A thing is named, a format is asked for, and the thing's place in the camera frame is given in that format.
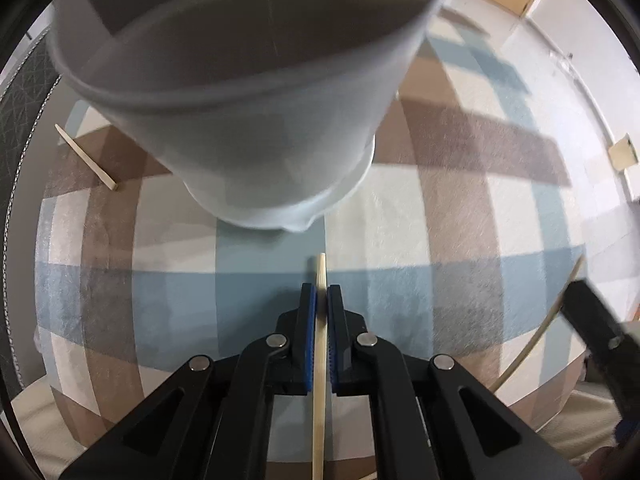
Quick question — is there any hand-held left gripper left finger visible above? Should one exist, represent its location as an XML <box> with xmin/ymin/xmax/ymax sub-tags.
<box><xmin>60</xmin><ymin>282</ymin><xmax>318</xmax><ymax>480</ymax></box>

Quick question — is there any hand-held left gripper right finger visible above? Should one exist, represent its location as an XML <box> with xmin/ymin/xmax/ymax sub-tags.
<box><xmin>327</xmin><ymin>284</ymin><xmax>581</xmax><ymax>480</ymax></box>

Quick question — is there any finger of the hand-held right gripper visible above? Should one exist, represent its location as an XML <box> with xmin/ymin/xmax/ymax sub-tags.
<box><xmin>562</xmin><ymin>280</ymin><xmax>640</xmax><ymax>422</ymax></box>

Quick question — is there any single wooden chopstick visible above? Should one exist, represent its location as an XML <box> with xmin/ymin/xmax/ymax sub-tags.
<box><xmin>55</xmin><ymin>124</ymin><xmax>119</xmax><ymax>192</ymax></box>
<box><xmin>311</xmin><ymin>253</ymin><xmax>328</xmax><ymax>480</ymax></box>
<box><xmin>491</xmin><ymin>255</ymin><xmax>587</xmax><ymax>393</ymax></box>

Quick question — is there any white grey utensil holder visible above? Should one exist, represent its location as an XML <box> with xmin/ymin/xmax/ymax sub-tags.
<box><xmin>47</xmin><ymin>0</ymin><xmax>447</xmax><ymax>233</ymax></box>

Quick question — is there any person's right leg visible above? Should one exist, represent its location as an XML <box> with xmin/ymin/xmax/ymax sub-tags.
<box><xmin>537</xmin><ymin>385</ymin><xmax>621</xmax><ymax>466</ymax></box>

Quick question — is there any beige waste bin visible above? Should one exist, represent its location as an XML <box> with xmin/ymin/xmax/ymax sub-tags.
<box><xmin>607</xmin><ymin>133</ymin><xmax>640</xmax><ymax>171</ymax></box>

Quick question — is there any checkered tablecloth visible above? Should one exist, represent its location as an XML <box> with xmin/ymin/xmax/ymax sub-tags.
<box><xmin>32</xmin><ymin>7</ymin><xmax>588</xmax><ymax>466</ymax></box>

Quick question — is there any dark grey quilted mattress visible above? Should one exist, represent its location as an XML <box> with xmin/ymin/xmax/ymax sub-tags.
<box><xmin>0</xmin><ymin>30</ymin><xmax>66</xmax><ymax>396</ymax></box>

